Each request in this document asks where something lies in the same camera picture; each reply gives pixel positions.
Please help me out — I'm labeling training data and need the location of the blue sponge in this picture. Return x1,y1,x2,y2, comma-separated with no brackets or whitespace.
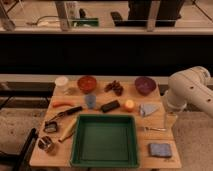
148,143,172,158

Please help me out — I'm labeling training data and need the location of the green plastic tray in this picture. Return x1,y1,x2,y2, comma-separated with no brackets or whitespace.
70,114,139,168

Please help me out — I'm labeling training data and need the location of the blue plastic cup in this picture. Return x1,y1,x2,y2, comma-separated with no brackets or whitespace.
85,94,96,109

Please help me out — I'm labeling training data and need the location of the grey crumpled cloth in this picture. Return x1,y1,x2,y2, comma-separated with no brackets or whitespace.
139,104,159,117

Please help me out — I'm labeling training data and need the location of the orange carrot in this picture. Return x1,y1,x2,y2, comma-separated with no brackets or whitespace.
52,101,74,108

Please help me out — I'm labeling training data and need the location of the wooden board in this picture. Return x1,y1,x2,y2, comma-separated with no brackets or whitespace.
29,81,182,171

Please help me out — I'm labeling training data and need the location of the purple bowl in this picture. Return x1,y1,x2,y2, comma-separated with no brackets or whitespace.
135,76,156,96

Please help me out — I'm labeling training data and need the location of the red bowl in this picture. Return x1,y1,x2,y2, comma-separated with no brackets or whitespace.
77,75,97,94

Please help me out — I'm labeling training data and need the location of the metal measuring cup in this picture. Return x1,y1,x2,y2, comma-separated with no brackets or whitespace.
38,136,55,153

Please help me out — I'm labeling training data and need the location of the orange apple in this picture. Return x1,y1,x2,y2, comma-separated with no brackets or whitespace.
124,99,135,112

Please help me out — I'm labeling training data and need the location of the white cup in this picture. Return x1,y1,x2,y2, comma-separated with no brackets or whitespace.
55,76,69,90

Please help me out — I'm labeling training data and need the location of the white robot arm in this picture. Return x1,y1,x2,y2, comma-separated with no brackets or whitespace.
162,66,213,119

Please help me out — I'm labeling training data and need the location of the black rectangular block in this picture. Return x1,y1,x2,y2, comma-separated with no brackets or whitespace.
101,100,120,113

